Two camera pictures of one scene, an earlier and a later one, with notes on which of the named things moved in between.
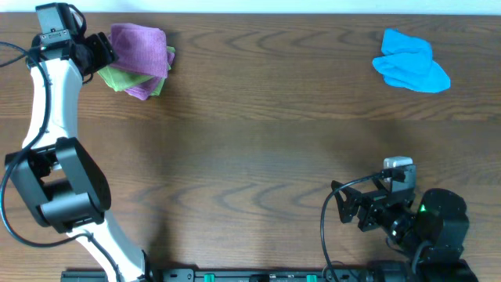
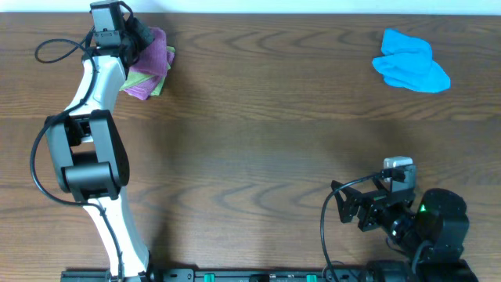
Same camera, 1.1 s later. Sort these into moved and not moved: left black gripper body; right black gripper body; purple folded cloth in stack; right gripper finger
Moved: left black gripper body
Not moved: purple folded cloth in stack; right black gripper body; right gripper finger
